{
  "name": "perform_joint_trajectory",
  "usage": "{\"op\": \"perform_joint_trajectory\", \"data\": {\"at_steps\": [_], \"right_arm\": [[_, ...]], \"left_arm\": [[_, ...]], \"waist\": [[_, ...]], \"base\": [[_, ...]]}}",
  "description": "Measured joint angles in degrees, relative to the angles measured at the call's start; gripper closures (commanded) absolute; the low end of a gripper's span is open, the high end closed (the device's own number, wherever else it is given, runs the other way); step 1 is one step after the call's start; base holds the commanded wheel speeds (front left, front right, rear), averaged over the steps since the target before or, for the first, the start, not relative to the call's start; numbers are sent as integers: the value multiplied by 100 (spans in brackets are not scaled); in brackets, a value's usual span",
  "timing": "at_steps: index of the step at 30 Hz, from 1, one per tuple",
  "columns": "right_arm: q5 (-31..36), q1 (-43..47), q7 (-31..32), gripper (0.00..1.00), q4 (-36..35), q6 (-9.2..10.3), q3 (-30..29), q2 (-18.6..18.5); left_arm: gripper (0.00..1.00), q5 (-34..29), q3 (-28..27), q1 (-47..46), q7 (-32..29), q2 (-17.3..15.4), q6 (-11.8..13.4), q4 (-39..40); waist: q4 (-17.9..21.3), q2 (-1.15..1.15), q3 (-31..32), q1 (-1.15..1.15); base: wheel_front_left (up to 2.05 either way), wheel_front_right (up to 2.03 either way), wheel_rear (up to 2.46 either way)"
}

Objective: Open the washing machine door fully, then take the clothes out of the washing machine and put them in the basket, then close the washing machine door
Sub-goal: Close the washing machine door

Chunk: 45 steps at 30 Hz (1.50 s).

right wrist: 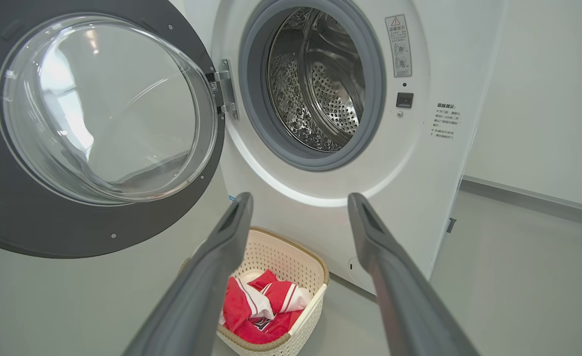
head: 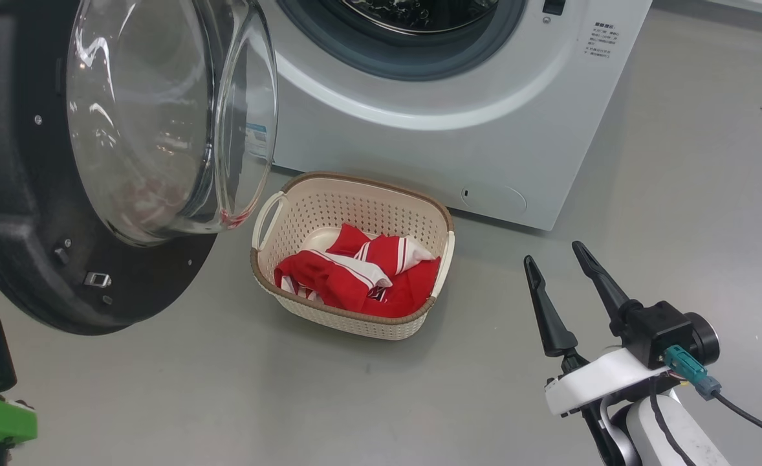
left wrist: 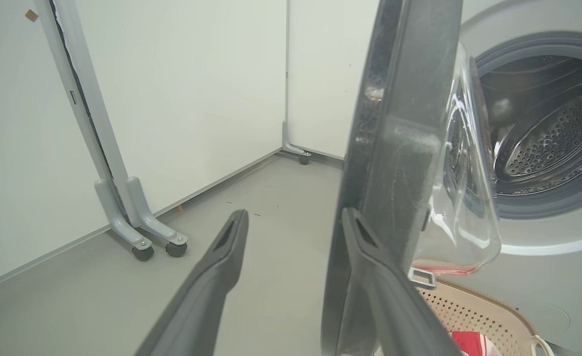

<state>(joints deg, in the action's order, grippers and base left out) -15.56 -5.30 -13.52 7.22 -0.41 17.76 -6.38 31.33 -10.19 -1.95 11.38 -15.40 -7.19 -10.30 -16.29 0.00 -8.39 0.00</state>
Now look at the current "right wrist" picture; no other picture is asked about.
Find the white warning label sticker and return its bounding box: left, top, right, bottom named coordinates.
left=385, top=14, right=413, bottom=78

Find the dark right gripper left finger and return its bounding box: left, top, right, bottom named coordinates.
left=125, top=192, right=254, bottom=356

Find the red white-striped garment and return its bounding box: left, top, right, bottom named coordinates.
left=219, top=269, right=313, bottom=345

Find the black round glass washer door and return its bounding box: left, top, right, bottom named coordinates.
left=0, top=0, right=226, bottom=259

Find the white front-load washing machine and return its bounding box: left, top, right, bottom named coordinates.
left=170, top=0, right=508, bottom=297

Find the cream perforated laundry basket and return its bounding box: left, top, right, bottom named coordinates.
left=179, top=226, right=330, bottom=356

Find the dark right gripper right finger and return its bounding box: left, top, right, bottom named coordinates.
left=347, top=193, right=479, bottom=356

